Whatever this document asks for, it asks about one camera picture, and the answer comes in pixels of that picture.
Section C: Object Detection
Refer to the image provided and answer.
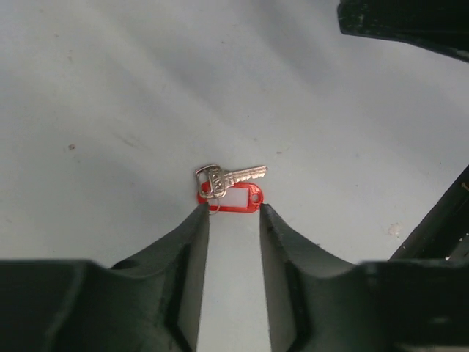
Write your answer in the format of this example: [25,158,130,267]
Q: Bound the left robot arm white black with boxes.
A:
[1,1,468,266]

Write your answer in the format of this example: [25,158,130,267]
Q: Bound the key with red tag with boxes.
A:
[195,164,268,213]

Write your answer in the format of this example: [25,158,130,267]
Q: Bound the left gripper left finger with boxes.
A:
[1,205,209,351]

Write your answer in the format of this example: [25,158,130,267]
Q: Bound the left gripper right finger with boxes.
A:
[259,204,468,351]

